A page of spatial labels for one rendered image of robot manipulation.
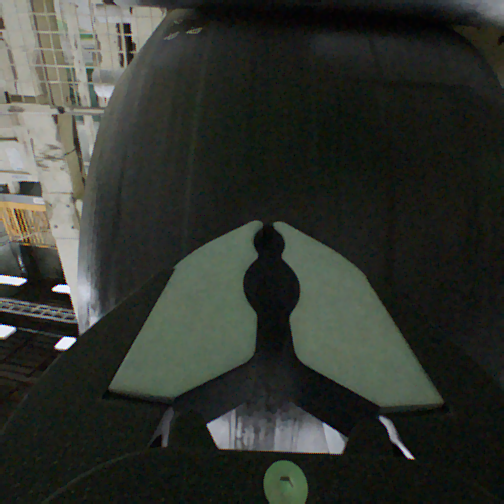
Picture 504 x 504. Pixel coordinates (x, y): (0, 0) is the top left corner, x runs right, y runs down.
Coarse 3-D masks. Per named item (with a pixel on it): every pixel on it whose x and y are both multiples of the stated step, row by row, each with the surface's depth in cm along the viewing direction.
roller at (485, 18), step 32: (128, 0) 17; (160, 0) 17; (192, 0) 17; (224, 0) 17; (256, 0) 17; (288, 0) 17; (320, 0) 17; (352, 0) 17; (384, 0) 17; (416, 0) 16; (448, 0) 16; (480, 0) 16
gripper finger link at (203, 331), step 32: (256, 224) 11; (192, 256) 9; (224, 256) 9; (256, 256) 9; (192, 288) 8; (224, 288) 8; (256, 288) 10; (160, 320) 7; (192, 320) 7; (224, 320) 7; (256, 320) 7; (128, 352) 6; (160, 352) 6; (192, 352) 6; (224, 352) 6; (256, 352) 6; (128, 384) 5; (160, 384) 5; (192, 384) 5; (224, 384) 6
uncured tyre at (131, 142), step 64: (192, 64) 15; (256, 64) 15; (320, 64) 16; (384, 64) 16; (448, 64) 16; (128, 128) 15; (192, 128) 14; (256, 128) 14; (320, 128) 14; (384, 128) 14; (448, 128) 14; (128, 192) 14; (192, 192) 13; (256, 192) 13; (320, 192) 13; (384, 192) 14; (448, 192) 14; (128, 256) 14; (384, 256) 13; (448, 256) 13; (448, 320) 13; (256, 384) 14; (256, 448) 15; (320, 448) 15
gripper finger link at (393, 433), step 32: (384, 288) 8; (416, 320) 7; (416, 352) 6; (448, 352) 6; (448, 384) 6; (480, 384) 6; (384, 416) 5; (416, 416) 5; (448, 416) 5; (480, 416) 5; (416, 448) 5; (448, 448) 5; (480, 448) 5; (480, 480) 4
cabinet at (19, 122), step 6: (0, 36) 329; (0, 42) 330; (0, 54) 332; (6, 54) 339; (6, 60) 340; (0, 66) 334; (6, 66) 341; (0, 72) 335; (6, 72) 342; (0, 78) 336; (6, 78) 343; (12, 78) 350; (0, 84) 337; (12, 84) 351; (6, 90) 345; (12, 90) 352; (0, 114) 341; (6, 114) 348; (12, 114) 356; (18, 114) 363; (0, 120) 342; (6, 120) 349; (12, 120) 357; (18, 120) 364; (0, 126) 343; (6, 126) 350; (12, 126) 358; (18, 126) 366; (24, 126) 374
